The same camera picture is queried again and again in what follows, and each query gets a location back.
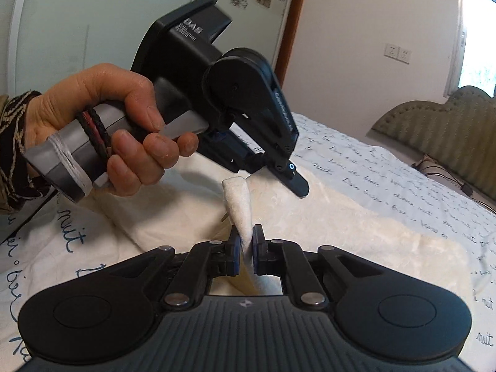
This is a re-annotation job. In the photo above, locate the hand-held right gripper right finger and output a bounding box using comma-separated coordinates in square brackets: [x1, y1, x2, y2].
[251, 224, 373, 311]

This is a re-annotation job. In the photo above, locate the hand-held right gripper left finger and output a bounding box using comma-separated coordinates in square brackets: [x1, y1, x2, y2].
[110, 225, 241, 311]

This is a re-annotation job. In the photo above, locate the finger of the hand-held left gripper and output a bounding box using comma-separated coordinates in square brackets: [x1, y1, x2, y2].
[201, 129, 269, 174]
[267, 150, 310, 199]

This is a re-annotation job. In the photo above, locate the cream blanket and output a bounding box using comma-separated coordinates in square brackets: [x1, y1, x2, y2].
[89, 161, 479, 299]

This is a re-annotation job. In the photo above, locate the person's left forearm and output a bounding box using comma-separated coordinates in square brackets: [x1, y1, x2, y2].
[0, 90, 44, 213]

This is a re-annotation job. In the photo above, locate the person's left hand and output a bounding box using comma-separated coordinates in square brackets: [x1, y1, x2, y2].
[29, 63, 199, 197]

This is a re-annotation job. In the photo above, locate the white script printed blanket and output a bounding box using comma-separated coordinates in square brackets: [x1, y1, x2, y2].
[0, 112, 496, 359]

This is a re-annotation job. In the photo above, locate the flower patterned glass door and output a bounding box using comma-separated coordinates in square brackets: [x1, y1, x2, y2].
[8, 0, 301, 99]

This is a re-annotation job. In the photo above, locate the black red braided band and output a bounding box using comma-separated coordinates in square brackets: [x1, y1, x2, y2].
[76, 109, 114, 160]

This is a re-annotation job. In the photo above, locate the patterned pillow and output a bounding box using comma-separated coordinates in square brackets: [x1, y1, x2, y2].
[411, 154, 496, 212]

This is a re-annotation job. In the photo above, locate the green padded headboard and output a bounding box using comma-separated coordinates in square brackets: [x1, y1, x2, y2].
[371, 86, 496, 212]

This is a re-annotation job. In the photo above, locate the window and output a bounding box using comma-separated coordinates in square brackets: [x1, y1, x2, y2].
[444, 0, 496, 99]

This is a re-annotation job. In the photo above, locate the brown wooden door frame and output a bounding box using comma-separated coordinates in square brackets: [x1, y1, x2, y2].
[273, 0, 311, 91]

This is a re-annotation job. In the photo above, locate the thin black charging cable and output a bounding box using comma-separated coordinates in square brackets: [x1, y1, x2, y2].
[424, 165, 496, 207]

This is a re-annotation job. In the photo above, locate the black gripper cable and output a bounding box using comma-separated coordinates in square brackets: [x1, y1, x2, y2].
[20, 197, 54, 238]

